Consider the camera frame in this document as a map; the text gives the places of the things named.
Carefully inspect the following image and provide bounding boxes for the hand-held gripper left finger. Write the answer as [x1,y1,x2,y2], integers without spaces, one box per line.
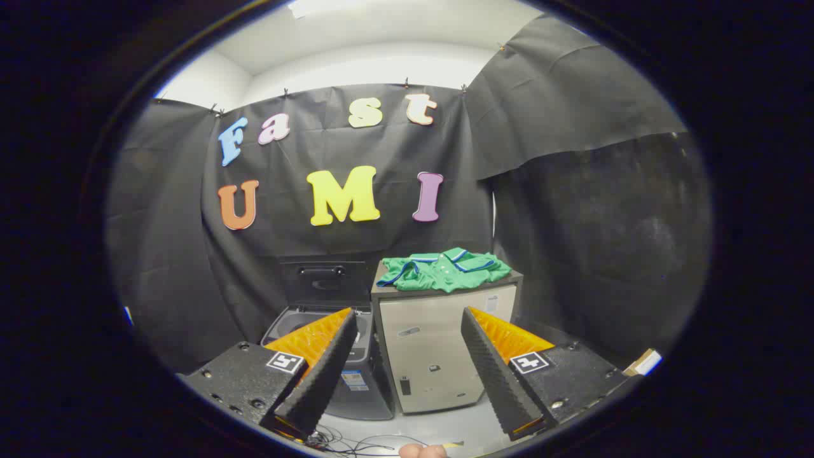
[177,308,359,443]

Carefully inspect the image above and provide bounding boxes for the dark washing machine lid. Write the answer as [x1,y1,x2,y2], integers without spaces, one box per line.
[278,258,377,310]

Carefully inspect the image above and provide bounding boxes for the small cardboard box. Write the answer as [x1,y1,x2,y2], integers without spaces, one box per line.
[623,349,663,377]

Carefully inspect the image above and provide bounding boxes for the beige cabinet with dark top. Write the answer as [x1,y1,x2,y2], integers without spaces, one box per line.
[371,261,524,415]

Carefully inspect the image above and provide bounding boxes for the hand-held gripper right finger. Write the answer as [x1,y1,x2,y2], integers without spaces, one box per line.
[460,307,627,441]

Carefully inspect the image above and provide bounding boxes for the grey top-load washing machine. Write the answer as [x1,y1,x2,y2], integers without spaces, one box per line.
[261,304,396,421]

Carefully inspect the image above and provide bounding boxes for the thin black floor cables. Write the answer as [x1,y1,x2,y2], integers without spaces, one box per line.
[305,425,434,456]

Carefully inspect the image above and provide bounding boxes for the black backdrop cloth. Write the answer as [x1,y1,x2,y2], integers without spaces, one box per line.
[107,13,712,376]

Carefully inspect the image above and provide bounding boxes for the green polo shirt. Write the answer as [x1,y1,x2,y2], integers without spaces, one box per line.
[376,247,513,293]

